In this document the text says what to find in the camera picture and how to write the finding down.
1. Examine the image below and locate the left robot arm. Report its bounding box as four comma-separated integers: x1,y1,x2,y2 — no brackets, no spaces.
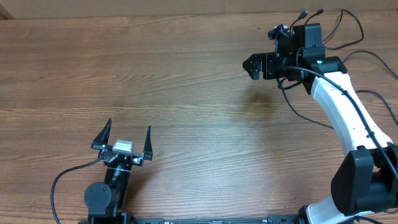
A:
84,119,153,224

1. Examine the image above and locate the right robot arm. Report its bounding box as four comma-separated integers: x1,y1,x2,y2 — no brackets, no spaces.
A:
243,24,397,223

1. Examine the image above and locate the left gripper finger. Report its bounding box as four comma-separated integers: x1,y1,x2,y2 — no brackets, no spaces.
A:
92,118,112,146
143,126,153,161

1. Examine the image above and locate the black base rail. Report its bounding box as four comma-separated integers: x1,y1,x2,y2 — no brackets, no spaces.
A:
77,213,355,224

